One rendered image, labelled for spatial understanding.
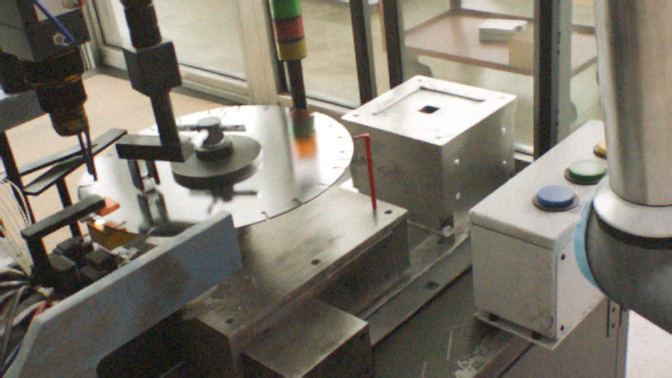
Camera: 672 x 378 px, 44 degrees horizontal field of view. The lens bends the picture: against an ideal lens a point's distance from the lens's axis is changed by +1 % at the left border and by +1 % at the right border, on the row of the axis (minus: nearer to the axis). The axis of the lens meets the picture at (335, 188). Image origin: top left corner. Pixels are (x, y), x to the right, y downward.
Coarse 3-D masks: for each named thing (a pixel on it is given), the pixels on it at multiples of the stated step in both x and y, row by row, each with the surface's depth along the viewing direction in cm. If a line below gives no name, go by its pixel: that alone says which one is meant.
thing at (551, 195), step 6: (546, 186) 94; (552, 186) 94; (558, 186) 94; (564, 186) 93; (540, 192) 93; (546, 192) 93; (552, 192) 93; (558, 192) 92; (564, 192) 92; (570, 192) 92; (540, 198) 92; (546, 198) 92; (552, 198) 91; (558, 198) 91; (564, 198) 91; (570, 198) 91; (546, 204) 91; (552, 204) 91; (558, 204) 91; (564, 204) 91
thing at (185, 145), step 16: (160, 112) 88; (160, 128) 89; (176, 128) 90; (128, 144) 91; (144, 144) 91; (160, 144) 90; (176, 144) 90; (192, 144) 91; (128, 160) 93; (144, 160) 92; (160, 160) 91; (176, 160) 90
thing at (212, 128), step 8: (224, 112) 101; (200, 120) 98; (208, 120) 97; (216, 120) 97; (184, 128) 98; (192, 128) 98; (200, 128) 96; (208, 128) 96; (216, 128) 97; (224, 128) 97; (232, 128) 96; (240, 128) 96; (248, 128) 96; (200, 136) 95; (208, 136) 97; (216, 136) 97; (200, 144) 94; (208, 144) 97; (216, 144) 97
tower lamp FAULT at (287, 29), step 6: (294, 18) 120; (300, 18) 120; (276, 24) 120; (282, 24) 120; (288, 24) 120; (294, 24) 120; (300, 24) 121; (276, 30) 121; (282, 30) 120; (288, 30) 120; (294, 30) 120; (300, 30) 121; (276, 36) 122; (282, 36) 121; (288, 36) 120; (294, 36) 121; (300, 36) 121
